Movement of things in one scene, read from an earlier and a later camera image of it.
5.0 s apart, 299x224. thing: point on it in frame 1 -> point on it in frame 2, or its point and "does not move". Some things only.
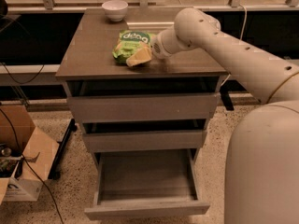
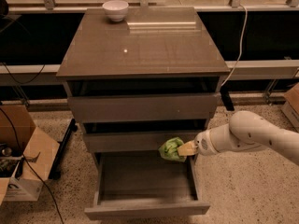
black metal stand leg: (55, 171) does not move
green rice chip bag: (128, 40) -> (168, 149)
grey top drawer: (124, 100) does not move
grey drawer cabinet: (143, 122) does not move
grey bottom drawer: (141, 184) does not move
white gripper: (156, 48) -> (202, 144)
